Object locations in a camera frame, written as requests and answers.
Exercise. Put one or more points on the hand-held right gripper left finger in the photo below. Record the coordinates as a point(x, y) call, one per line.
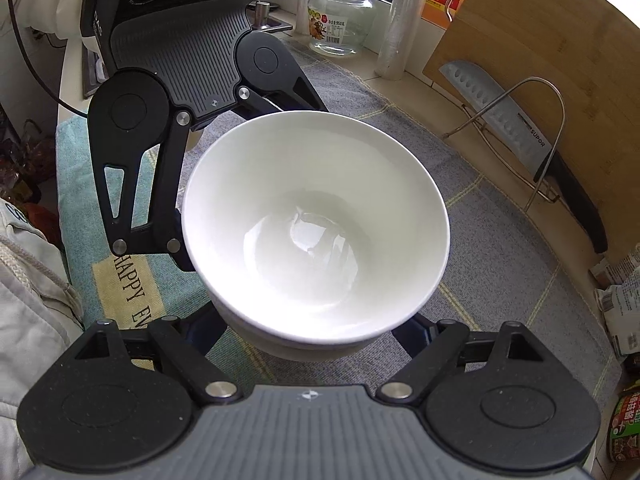
point(200, 335)

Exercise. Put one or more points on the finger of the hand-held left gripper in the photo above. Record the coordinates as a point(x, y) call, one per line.
point(172, 220)
point(257, 101)

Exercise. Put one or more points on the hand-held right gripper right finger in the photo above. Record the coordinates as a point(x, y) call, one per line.
point(420, 332)

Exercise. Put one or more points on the white bowl pink flowers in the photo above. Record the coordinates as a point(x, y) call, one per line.
point(320, 220)
point(300, 354)

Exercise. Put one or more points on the metal sink fitting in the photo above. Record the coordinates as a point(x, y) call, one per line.
point(261, 15)

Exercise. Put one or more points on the checked grey-green table cloth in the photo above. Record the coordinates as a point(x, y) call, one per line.
point(475, 240)

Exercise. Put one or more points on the glass jar green lid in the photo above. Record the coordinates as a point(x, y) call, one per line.
point(340, 30)

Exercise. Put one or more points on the plastic bag of vegetables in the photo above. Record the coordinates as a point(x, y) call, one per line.
point(25, 160)

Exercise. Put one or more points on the person's white jacket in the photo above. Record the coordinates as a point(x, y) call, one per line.
point(35, 310)

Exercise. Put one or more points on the crumpled printed seasoning bag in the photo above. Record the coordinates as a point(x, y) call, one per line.
point(622, 320)

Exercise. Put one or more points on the white printed seasoning bag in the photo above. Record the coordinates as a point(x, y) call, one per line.
point(617, 270)

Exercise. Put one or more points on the wooden cutting board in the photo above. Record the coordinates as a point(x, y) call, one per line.
point(550, 35)

